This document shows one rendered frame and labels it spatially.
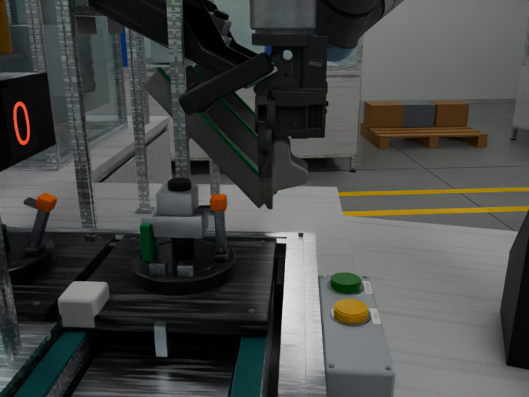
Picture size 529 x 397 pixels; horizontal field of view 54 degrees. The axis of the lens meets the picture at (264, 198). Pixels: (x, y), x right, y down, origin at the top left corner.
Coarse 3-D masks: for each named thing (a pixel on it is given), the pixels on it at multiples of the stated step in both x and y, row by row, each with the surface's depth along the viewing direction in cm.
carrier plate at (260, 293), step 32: (128, 256) 74; (256, 256) 74; (128, 288) 65; (224, 288) 65; (256, 288) 65; (96, 320) 59; (128, 320) 59; (160, 320) 59; (192, 320) 59; (224, 320) 58; (256, 320) 58
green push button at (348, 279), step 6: (336, 276) 68; (342, 276) 68; (348, 276) 68; (354, 276) 68; (336, 282) 66; (342, 282) 66; (348, 282) 66; (354, 282) 66; (360, 282) 67; (336, 288) 66; (342, 288) 66; (348, 288) 66; (354, 288) 66; (360, 288) 67
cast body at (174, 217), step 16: (160, 192) 65; (176, 192) 65; (192, 192) 65; (160, 208) 65; (176, 208) 65; (192, 208) 65; (160, 224) 66; (176, 224) 66; (192, 224) 66; (208, 224) 70
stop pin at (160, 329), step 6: (156, 324) 58; (162, 324) 58; (156, 330) 58; (162, 330) 58; (156, 336) 58; (162, 336) 58; (168, 336) 59; (156, 342) 58; (162, 342) 58; (168, 342) 59; (156, 348) 59; (162, 348) 59; (168, 348) 59; (156, 354) 59; (162, 354) 59
